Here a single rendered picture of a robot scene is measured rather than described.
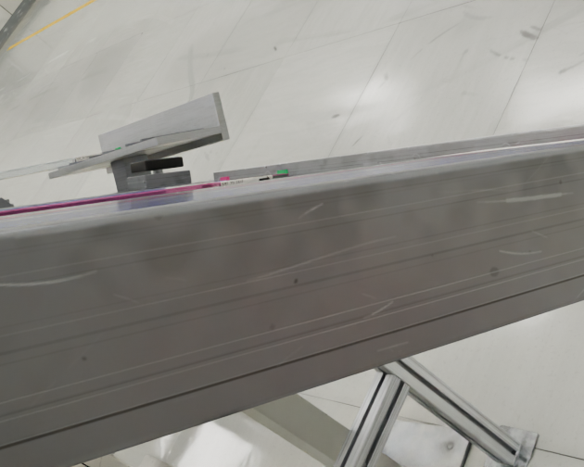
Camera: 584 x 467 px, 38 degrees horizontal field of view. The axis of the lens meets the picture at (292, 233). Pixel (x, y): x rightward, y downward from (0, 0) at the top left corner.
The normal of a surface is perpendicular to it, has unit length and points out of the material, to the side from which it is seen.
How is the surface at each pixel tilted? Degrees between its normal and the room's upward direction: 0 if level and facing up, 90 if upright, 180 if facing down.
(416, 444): 0
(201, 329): 90
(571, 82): 0
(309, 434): 90
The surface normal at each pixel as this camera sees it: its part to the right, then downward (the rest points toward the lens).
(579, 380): -0.68, -0.55
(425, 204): 0.59, -0.01
